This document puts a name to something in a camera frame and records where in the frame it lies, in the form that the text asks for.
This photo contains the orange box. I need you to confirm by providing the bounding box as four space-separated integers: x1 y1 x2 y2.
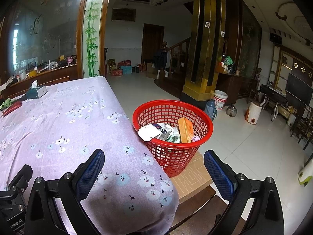
178 117 194 143

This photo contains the black television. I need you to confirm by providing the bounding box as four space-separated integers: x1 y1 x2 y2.
285 73 312 106

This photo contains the white paint bucket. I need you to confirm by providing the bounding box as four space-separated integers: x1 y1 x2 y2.
214 90 228 110

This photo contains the red flat pouch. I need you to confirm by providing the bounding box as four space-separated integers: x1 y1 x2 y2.
2 101 22 117

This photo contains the metal kettle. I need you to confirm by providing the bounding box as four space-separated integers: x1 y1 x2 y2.
226 104 238 117

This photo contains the blue thermos jug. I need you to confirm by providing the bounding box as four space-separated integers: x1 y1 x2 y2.
204 99 218 121

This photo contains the floral purple bed sheet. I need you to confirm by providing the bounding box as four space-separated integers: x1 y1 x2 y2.
1 76 179 234

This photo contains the teal tissue box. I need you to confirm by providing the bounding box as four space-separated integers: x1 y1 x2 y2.
26 80 48 100

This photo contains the pink crumpled ball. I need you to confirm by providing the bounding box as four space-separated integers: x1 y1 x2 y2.
191 135 201 142

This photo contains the white blue medicine box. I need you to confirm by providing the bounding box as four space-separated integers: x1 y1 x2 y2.
138 123 174 142

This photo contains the green cloth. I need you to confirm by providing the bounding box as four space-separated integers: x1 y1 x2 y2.
0 98 12 111

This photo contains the wooden headboard shelf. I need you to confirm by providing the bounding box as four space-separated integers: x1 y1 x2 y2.
1 64 78 99

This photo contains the white orange appliance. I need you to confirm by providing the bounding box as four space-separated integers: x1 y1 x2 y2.
245 101 262 125

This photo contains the red plastic mesh basket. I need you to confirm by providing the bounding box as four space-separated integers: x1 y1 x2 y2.
133 100 213 177

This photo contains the teal white tissue pack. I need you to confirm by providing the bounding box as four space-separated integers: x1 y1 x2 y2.
166 126 181 144

